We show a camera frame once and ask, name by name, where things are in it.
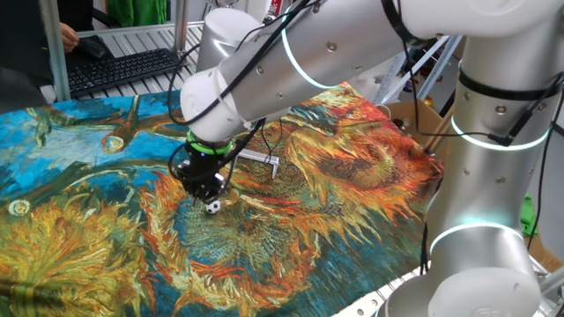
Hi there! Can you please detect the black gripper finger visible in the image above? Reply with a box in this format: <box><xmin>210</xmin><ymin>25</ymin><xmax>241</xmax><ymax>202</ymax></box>
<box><xmin>175</xmin><ymin>159</ymin><xmax>208</xmax><ymax>205</ymax></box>
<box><xmin>204</xmin><ymin>172</ymin><xmax>227</xmax><ymax>205</ymax></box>

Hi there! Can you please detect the person's bare hand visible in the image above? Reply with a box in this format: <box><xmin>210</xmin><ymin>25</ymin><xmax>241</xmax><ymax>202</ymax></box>
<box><xmin>59</xmin><ymin>21</ymin><xmax>80</xmax><ymax>55</ymax></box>

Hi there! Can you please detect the aluminium frame post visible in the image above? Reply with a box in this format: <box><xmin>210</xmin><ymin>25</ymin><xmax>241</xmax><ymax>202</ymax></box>
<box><xmin>174</xmin><ymin>0</ymin><xmax>190</xmax><ymax>54</ymax></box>
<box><xmin>38</xmin><ymin>0</ymin><xmax>71</xmax><ymax>102</ymax></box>

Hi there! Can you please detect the black velcro strap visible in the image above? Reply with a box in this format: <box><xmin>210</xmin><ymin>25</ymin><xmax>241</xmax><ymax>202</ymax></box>
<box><xmin>457</xmin><ymin>70</ymin><xmax>564</xmax><ymax>101</ymax></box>

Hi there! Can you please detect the person in black clothing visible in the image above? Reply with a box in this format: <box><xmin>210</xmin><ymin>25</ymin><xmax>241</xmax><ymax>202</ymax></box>
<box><xmin>0</xmin><ymin>0</ymin><xmax>63</xmax><ymax>114</ymax></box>

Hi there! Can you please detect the green cloth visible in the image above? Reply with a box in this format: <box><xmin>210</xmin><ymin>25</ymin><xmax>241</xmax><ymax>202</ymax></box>
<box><xmin>521</xmin><ymin>193</ymin><xmax>539</xmax><ymax>238</ymax></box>

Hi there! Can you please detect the sunflower painting tablecloth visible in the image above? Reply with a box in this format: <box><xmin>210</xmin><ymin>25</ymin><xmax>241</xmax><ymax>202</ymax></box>
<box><xmin>0</xmin><ymin>81</ymin><xmax>445</xmax><ymax>317</ymax></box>

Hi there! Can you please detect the black keyboard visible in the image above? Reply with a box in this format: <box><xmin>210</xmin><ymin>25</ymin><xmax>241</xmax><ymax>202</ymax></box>
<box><xmin>65</xmin><ymin>47</ymin><xmax>182</xmax><ymax>99</ymax></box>

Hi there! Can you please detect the green fabric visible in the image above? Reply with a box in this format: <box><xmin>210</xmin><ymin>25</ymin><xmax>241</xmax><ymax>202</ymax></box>
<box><xmin>107</xmin><ymin>0</ymin><xmax>168</xmax><ymax>27</ymax></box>

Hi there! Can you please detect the white mesh toy goal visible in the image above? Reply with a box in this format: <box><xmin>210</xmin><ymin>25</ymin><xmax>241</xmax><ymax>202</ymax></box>
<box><xmin>234</xmin><ymin>148</ymin><xmax>281</xmax><ymax>180</ymax></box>

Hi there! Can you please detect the black computer mouse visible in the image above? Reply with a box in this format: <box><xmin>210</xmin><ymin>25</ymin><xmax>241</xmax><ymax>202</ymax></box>
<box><xmin>78</xmin><ymin>34</ymin><xmax>114</xmax><ymax>62</ymax></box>

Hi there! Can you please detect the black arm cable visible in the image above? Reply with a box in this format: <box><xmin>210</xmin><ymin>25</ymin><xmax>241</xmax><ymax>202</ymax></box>
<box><xmin>381</xmin><ymin>0</ymin><xmax>564</xmax><ymax>149</ymax></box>

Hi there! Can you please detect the cardboard box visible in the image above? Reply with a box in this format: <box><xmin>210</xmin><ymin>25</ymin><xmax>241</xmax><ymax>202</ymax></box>
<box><xmin>381</xmin><ymin>100</ymin><xmax>446</xmax><ymax>153</ymax></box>

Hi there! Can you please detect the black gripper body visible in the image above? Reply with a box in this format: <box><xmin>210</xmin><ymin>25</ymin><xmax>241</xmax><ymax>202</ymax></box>
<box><xmin>184</xmin><ymin>151</ymin><xmax>232</xmax><ymax>175</ymax></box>

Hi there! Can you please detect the white slanted strut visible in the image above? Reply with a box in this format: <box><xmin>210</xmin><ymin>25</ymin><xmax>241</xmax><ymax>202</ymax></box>
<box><xmin>415</xmin><ymin>34</ymin><xmax>464</xmax><ymax>102</ymax></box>
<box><xmin>373</xmin><ymin>35</ymin><xmax>450</xmax><ymax>106</ymax></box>

